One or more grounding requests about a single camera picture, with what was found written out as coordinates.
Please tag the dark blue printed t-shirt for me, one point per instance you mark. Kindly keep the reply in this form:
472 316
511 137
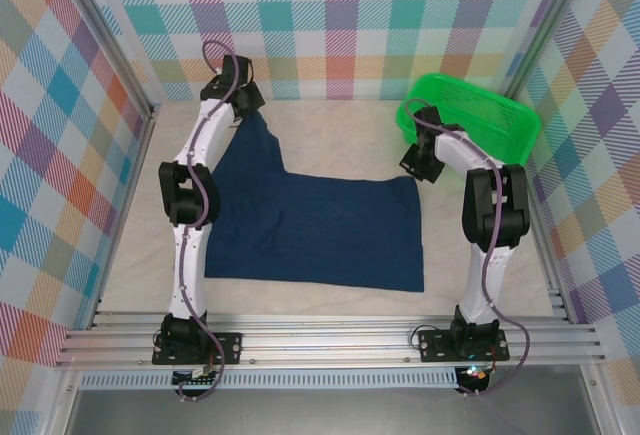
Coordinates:
325 230

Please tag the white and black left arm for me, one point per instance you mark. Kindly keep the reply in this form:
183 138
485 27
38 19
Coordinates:
192 265

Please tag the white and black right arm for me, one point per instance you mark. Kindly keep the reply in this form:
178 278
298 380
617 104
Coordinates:
482 280

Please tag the green plastic basket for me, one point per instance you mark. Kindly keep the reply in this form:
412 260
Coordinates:
500 110

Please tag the small black electronics board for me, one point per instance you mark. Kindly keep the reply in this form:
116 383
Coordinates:
192 377
475 377

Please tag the grey metal shelf plate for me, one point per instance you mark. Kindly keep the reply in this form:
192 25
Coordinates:
325 412

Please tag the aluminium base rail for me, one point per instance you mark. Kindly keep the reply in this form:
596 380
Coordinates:
325 337

